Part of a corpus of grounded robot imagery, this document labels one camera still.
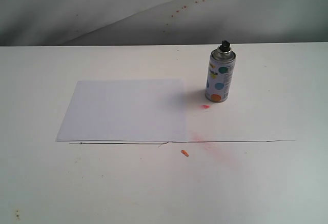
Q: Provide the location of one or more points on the white dotted spray paint can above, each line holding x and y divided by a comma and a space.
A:
220, 70

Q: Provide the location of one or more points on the white paper sheet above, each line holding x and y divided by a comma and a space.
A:
141, 110

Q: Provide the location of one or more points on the white backdrop sheet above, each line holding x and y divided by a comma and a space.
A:
161, 22

